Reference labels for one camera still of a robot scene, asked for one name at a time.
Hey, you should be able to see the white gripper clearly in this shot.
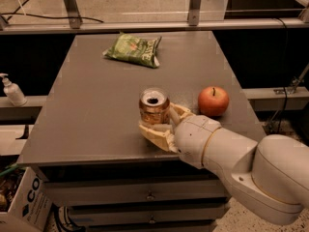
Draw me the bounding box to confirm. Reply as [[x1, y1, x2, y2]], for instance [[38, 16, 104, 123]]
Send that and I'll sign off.
[[139, 102, 221, 169]]

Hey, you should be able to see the orange soda can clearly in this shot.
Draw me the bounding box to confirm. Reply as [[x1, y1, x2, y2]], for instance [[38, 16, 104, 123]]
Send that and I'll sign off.
[[139, 87, 170, 125]]

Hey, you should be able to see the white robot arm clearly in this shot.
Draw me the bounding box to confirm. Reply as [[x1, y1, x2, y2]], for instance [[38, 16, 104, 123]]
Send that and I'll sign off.
[[139, 103, 309, 225]]

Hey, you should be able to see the red apple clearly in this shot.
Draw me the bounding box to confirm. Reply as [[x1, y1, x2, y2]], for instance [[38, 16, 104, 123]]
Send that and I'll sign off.
[[198, 86, 230, 117]]

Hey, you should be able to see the green chip bag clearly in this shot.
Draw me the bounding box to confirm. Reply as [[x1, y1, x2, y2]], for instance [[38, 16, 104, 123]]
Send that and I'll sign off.
[[102, 33, 161, 69]]

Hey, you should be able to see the grey drawer cabinet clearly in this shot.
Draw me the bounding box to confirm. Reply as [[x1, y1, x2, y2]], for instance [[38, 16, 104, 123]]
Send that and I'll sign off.
[[19, 31, 264, 232]]

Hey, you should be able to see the white pump bottle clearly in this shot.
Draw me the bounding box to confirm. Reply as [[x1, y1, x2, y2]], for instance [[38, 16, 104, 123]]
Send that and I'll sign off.
[[0, 73, 27, 106]]

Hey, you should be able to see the white cardboard box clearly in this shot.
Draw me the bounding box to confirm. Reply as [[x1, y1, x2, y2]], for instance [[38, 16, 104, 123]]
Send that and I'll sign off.
[[0, 167, 52, 232]]

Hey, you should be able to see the black cable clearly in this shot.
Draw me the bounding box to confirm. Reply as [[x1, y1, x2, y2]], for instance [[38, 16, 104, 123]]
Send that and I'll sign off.
[[0, 12, 104, 24]]

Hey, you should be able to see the right metal bracket post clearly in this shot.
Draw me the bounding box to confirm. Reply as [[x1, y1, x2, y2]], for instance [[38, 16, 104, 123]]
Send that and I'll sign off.
[[187, 0, 202, 26]]

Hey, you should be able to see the metal bracket post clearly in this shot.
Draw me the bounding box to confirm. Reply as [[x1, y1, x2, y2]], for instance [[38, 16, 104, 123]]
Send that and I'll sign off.
[[187, 0, 202, 26], [63, 0, 82, 29]]

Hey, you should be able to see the left metal bracket post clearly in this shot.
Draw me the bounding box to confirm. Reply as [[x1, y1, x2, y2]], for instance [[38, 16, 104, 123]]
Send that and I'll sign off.
[[63, 0, 82, 29]]

